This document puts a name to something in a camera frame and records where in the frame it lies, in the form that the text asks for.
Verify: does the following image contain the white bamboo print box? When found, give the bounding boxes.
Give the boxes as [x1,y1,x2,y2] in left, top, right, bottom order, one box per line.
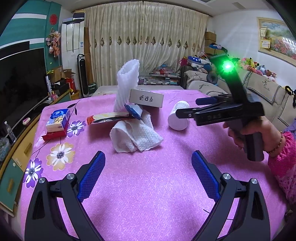
[129,89,164,108]

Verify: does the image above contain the white foam net sleeve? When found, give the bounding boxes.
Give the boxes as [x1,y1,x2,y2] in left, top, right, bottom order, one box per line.
[113,59,140,112]

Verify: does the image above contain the blue white powder sachet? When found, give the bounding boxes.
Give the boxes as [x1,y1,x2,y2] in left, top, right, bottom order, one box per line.
[125,103,143,120]

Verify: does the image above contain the person's right hand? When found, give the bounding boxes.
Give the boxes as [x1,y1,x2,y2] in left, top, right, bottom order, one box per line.
[223,115,282,153]

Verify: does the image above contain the beige sofa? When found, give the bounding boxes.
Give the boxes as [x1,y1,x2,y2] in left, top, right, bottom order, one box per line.
[181,69,295,131]

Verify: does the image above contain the pile of plush toys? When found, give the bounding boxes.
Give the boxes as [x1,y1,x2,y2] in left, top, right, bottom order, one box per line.
[235,58,276,79]

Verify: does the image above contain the red flat packet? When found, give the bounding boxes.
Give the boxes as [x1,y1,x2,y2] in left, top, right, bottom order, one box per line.
[41,126,67,141]

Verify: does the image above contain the crumpled white paper towel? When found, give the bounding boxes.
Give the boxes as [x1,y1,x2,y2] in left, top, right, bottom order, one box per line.
[109,110,164,153]

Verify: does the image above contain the pink floral tablecloth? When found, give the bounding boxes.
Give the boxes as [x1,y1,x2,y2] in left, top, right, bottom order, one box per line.
[31,90,287,240]

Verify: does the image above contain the blue tissue packet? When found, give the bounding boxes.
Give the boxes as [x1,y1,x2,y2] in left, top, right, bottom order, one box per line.
[46,108,70,133]

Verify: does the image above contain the red yellow snack wrapper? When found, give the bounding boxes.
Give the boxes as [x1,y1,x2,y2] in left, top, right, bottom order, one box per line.
[86,112,133,126]

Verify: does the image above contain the framed landscape painting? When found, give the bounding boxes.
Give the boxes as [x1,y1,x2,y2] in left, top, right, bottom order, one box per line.
[257,17,295,66]

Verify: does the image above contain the floral bed mattress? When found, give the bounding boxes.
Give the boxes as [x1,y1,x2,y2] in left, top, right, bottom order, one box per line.
[92,85,184,97]

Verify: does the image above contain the clear water bottle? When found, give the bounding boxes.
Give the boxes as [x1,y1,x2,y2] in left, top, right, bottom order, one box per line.
[4,121,16,143]

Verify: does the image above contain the cream embroidered curtain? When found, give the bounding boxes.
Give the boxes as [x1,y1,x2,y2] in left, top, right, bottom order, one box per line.
[84,1,209,87]

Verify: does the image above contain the large black television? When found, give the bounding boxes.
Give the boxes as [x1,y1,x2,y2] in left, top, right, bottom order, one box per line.
[1,48,48,137]

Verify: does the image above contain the black tower fan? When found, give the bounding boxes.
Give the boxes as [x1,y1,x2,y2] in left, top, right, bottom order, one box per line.
[77,54,89,98]

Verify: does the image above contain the artificial flower decoration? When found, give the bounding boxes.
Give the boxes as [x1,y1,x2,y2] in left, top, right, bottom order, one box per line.
[45,28,61,58]

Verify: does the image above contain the white standing air conditioner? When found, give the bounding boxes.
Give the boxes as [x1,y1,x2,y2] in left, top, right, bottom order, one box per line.
[60,17,85,75]

